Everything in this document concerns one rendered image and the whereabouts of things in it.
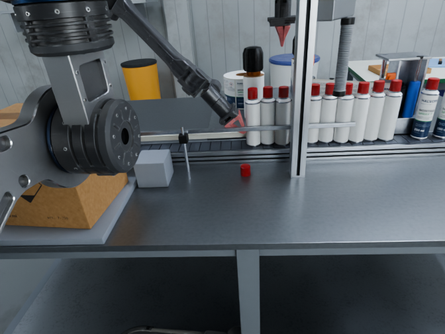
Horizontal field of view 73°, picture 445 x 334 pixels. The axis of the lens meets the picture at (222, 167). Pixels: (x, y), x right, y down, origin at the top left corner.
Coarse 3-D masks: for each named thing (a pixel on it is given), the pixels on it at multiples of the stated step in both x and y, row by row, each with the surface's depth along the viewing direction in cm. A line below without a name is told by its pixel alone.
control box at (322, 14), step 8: (320, 0) 74; (328, 0) 72; (336, 0) 73; (344, 0) 77; (352, 0) 81; (320, 8) 74; (328, 8) 73; (336, 8) 74; (344, 8) 78; (352, 8) 83; (320, 16) 75; (328, 16) 74; (336, 16) 75; (344, 16) 79
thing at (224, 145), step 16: (144, 144) 117; (160, 144) 116; (176, 144) 115; (192, 144) 114; (208, 144) 113; (224, 144) 112; (240, 144) 111; (288, 144) 108; (320, 144) 106; (336, 144) 105; (352, 144) 105; (368, 144) 104
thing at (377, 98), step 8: (376, 80) 99; (376, 88) 98; (376, 96) 98; (384, 96) 98; (376, 104) 99; (368, 112) 102; (376, 112) 101; (368, 120) 103; (376, 120) 102; (368, 128) 104; (376, 128) 103; (368, 136) 105; (376, 136) 105
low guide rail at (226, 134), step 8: (144, 136) 115; (152, 136) 115; (160, 136) 114; (168, 136) 114; (176, 136) 114; (192, 136) 114; (200, 136) 114; (208, 136) 113; (216, 136) 113; (224, 136) 113; (232, 136) 113; (240, 136) 113
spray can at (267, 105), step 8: (264, 88) 100; (272, 88) 100; (264, 96) 101; (272, 96) 101; (264, 104) 102; (272, 104) 101; (264, 112) 103; (272, 112) 103; (264, 120) 104; (272, 120) 104; (264, 136) 107; (272, 136) 107; (264, 144) 109; (272, 144) 109
